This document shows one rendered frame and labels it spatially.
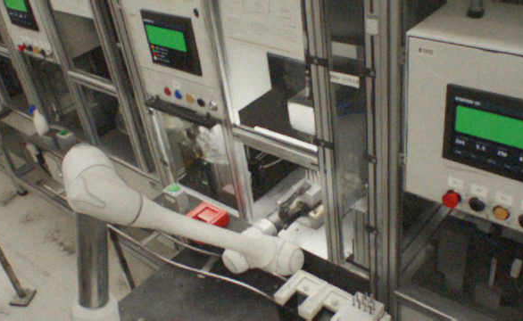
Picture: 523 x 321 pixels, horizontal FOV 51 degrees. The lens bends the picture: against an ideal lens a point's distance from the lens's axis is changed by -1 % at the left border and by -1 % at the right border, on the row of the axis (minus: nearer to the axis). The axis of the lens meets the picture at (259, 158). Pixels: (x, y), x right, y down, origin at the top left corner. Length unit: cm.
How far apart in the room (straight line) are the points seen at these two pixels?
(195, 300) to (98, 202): 85
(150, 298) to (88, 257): 56
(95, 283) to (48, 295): 170
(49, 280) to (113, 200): 217
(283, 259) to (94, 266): 59
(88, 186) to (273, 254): 59
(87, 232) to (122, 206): 25
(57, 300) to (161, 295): 130
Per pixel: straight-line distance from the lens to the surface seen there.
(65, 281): 359
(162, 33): 190
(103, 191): 150
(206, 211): 218
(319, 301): 188
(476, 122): 131
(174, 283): 232
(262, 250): 169
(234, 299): 220
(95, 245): 178
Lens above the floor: 230
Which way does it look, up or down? 34 degrees down
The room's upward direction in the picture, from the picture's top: 9 degrees counter-clockwise
